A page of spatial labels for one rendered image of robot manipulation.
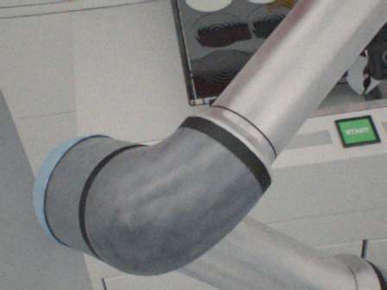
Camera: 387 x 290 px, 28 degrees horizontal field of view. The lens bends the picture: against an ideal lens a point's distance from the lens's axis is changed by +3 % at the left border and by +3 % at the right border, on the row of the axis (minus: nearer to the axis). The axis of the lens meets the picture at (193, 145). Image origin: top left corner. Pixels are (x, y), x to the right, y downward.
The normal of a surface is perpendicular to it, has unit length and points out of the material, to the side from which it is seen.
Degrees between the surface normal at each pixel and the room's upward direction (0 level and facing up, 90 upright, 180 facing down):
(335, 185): 90
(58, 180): 46
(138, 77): 0
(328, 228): 90
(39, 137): 90
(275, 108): 41
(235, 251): 59
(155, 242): 69
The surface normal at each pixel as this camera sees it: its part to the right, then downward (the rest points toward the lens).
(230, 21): -0.07, -0.66
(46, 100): 0.13, 0.74
